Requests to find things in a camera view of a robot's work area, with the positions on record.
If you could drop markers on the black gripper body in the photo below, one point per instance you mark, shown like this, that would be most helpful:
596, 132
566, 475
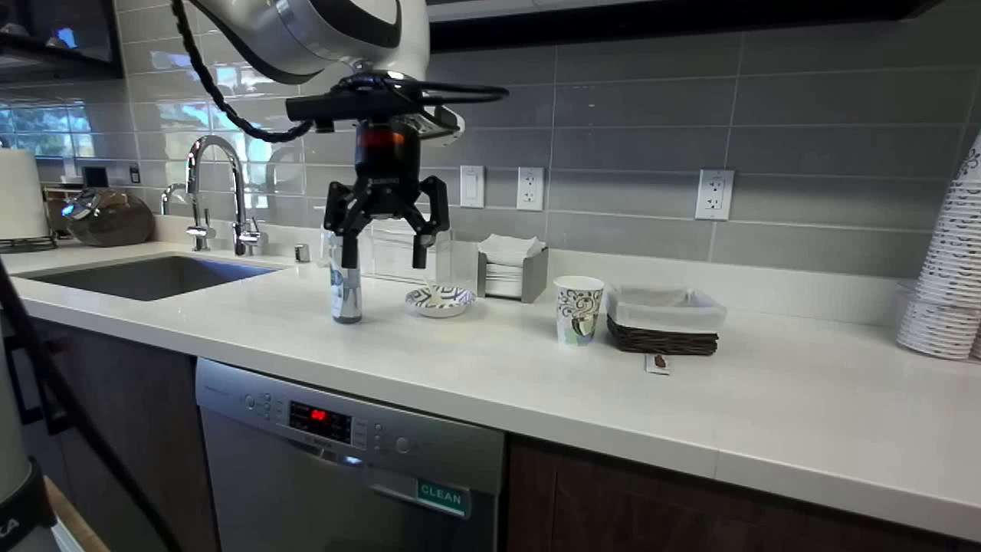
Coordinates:
388, 115

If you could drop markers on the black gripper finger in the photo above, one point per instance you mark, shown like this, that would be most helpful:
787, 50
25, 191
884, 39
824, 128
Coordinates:
351, 248
423, 240

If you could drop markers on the patterned paper cup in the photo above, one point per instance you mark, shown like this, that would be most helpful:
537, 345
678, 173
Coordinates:
577, 306

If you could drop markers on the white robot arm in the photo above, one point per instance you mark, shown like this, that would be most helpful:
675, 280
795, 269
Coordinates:
295, 41

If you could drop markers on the clear paper towel dispenser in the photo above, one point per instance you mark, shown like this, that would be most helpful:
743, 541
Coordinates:
388, 252

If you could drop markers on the clear dish soap bottle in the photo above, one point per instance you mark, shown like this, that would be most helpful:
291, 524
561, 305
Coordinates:
343, 285

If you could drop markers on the chrome counter soap fitting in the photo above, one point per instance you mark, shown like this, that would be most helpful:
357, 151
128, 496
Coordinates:
302, 254

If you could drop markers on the small patterned plate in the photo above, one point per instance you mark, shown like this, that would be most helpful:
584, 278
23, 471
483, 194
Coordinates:
440, 302

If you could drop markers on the grey napkin holder box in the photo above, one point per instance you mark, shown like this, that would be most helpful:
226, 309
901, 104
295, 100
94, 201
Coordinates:
514, 269

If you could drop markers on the chrome kitchen faucet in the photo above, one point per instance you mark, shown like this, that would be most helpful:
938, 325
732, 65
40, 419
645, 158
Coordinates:
194, 194

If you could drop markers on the stainless steel sink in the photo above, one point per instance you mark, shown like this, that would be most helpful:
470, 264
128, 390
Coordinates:
152, 280

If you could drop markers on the stainless steel dishwasher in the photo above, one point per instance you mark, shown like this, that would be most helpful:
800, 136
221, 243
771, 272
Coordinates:
310, 471

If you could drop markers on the dark tray with white liner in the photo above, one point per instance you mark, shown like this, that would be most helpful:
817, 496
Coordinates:
662, 320

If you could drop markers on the white paper towel roll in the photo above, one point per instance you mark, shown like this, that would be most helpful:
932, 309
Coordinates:
23, 210

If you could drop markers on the white wall outlet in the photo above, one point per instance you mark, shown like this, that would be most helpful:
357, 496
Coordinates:
472, 186
716, 194
528, 187

